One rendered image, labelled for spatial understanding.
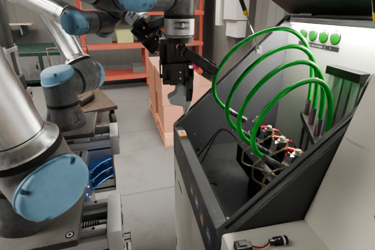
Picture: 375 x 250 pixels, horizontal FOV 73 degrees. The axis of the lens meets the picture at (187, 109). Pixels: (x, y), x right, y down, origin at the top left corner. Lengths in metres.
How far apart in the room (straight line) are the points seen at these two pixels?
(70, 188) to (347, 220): 0.55
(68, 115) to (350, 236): 0.93
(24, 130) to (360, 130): 0.62
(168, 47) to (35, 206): 0.43
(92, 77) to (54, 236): 0.67
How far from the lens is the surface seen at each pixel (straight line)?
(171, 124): 2.86
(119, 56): 7.58
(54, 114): 1.07
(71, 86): 1.05
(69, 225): 0.65
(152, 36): 0.92
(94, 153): 1.12
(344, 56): 1.04
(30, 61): 5.91
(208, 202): 0.79
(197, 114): 1.21
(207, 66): 0.68
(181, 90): 0.67
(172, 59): 0.65
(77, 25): 0.89
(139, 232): 2.02
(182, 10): 0.62
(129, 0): 0.55
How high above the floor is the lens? 1.47
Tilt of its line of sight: 22 degrees down
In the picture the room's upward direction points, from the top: straight up
